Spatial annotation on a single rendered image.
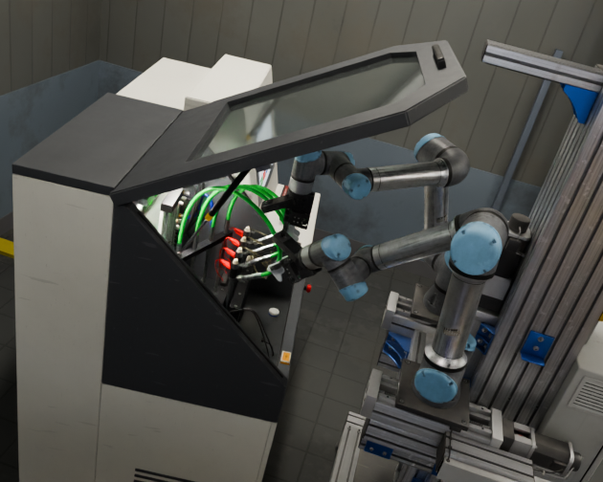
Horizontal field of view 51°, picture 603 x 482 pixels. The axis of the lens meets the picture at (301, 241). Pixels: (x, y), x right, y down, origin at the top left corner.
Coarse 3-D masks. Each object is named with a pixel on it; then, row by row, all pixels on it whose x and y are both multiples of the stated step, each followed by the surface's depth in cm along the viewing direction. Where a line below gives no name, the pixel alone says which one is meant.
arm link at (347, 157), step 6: (324, 156) 193; (330, 156) 194; (336, 156) 194; (342, 156) 195; (348, 156) 197; (330, 162) 194; (336, 162) 192; (342, 162) 191; (348, 162) 192; (354, 162) 197; (324, 168) 193; (330, 168) 193; (324, 174) 196; (330, 174) 194
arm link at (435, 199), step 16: (416, 144) 215; (432, 144) 209; (448, 144) 206; (416, 160) 218; (432, 160) 207; (432, 192) 219; (448, 192) 221; (432, 208) 223; (432, 224) 227; (432, 256) 233
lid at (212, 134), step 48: (432, 48) 183; (240, 96) 220; (288, 96) 205; (336, 96) 186; (384, 96) 170; (432, 96) 152; (192, 144) 182; (240, 144) 173; (288, 144) 154; (336, 144) 153; (144, 192) 164
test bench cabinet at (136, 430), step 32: (128, 416) 207; (160, 416) 206; (192, 416) 205; (224, 416) 203; (128, 448) 215; (160, 448) 213; (192, 448) 212; (224, 448) 210; (256, 448) 209; (96, 480) 224; (128, 480) 223; (160, 480) 221; (192, 480) 219; (224, 480) 218; (256, 480) 216
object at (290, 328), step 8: (304, 280) 249; (296, 288) 243; (296, 296) 238; (296, 304) 234; (288, 312) 229; (296, 312) 230; (288, 320) 224; (296, 320) 225; (288, 328) 220; (296, 328) 221; (288, 336) 217; (280, 344) 212; (288, 344) 213; (280, 352) 209; (280, 368) 202; (288, 368) 202; (288, 376) 200
